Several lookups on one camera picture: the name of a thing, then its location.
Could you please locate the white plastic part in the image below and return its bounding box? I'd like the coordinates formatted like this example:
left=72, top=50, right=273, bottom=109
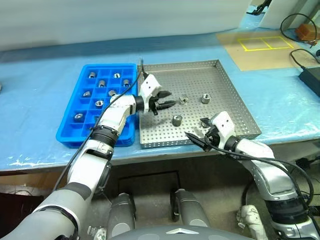
left=236, top=204, right=263, bottom=240

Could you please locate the perforated steel tray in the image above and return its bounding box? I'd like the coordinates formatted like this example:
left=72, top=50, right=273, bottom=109
left=136, top=59, right=263, bottom=149

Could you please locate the brown block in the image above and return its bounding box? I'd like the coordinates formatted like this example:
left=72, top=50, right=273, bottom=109
left=294, top=23, right=316, bottom=40

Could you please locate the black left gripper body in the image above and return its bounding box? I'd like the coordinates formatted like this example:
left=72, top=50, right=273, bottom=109
left=148, top=93, right=161, bottom=116

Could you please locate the black looped cable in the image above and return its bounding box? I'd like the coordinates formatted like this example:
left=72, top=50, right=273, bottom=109
left=279, top=12, right=320, bottom=42

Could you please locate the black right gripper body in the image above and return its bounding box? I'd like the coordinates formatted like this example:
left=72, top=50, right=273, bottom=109
left=204, top=126, right=220, bottom=151

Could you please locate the black upright bracket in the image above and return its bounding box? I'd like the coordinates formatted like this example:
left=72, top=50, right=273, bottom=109
left=169, top=191, right=181, bottom=222

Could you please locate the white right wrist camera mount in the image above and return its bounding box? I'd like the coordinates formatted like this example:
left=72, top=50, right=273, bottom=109
left=211, top=111, right=236, bottom=147

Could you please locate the blue compartment tray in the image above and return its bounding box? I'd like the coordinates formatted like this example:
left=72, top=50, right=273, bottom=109
left=55, top=63, right=139, bottom=149

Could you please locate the black flat box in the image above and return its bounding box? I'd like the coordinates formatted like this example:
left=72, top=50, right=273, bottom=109
left=299, top=66, right=320, bottom=98

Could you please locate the white green small object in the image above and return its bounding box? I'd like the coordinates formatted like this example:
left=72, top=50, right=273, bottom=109
left=86, top=225, right=107, bottom=240

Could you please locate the black box cable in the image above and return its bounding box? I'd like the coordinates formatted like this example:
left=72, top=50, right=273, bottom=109
left=289, top=48, right=320, bottom=71

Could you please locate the brown cardboard sheet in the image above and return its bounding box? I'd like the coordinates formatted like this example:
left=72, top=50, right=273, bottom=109
left=216, top=30, right=320, bottom=72

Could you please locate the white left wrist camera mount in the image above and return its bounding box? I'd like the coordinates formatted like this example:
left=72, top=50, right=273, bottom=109
left=139, top=73, right=163, bottom=101

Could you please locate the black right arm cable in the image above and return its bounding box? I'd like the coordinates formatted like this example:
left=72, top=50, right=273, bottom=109
left=207, top=143, right=316, bottom=213

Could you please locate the grey robot torso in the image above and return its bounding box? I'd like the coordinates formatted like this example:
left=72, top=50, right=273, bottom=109
left=109, top=224, right=253, bottom=240

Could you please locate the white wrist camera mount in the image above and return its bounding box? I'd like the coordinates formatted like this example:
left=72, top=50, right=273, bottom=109
left=139, top=73, right=163, bottom=101
left=211, top=111, right=236, bottom=147

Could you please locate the black clamp tool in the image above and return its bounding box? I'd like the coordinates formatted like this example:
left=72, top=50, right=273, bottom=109
left=246, top=0, right=272, bottom=16

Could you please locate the blue plastic table cover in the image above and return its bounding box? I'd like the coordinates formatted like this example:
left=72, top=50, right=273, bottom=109
left=0, top=11, right=320, bottom=173

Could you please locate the grey rounded robot leg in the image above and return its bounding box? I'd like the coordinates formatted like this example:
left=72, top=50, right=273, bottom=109
left=173, top=189, right=212, bottom=228
left=106, top=192, right=137, bottom=240

